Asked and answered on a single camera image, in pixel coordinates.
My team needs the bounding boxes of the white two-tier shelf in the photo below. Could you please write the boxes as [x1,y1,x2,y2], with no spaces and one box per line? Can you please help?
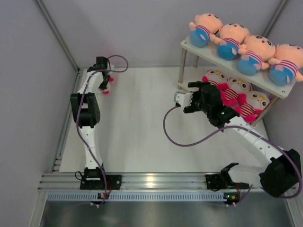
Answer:
[177,35,299,127]

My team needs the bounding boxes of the orange doll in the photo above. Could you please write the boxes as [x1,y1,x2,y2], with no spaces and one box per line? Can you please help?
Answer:
[268,44,303,86]
[210,23,250,61]

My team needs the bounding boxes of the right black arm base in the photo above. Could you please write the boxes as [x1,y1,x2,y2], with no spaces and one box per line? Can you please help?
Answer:
[205,174,250,191]

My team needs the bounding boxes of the white slotted cable duct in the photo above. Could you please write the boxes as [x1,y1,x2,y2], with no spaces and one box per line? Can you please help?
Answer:
[47,191,239,202]

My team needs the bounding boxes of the aluminium front rail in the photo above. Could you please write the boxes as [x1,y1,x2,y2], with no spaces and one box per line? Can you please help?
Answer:
[37,172,296,190]

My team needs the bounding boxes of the orange doll table back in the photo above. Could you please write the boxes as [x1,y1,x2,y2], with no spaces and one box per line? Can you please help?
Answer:
[189,13,223,47]

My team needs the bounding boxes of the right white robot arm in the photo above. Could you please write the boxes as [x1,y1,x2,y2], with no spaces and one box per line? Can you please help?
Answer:
[183,81,303,199]

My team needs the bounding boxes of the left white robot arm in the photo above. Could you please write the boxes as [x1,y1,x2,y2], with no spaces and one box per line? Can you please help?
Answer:
[70,57,111,189]

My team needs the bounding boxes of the white doll glasses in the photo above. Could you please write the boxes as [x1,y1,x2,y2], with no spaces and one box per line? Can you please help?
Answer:
[234,91,270,123]

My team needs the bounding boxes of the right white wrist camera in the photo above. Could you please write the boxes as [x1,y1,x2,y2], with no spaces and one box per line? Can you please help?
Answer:
[174,91,193,107]

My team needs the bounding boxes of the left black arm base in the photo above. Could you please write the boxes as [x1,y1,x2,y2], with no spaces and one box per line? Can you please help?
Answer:
[80,167,122,190]

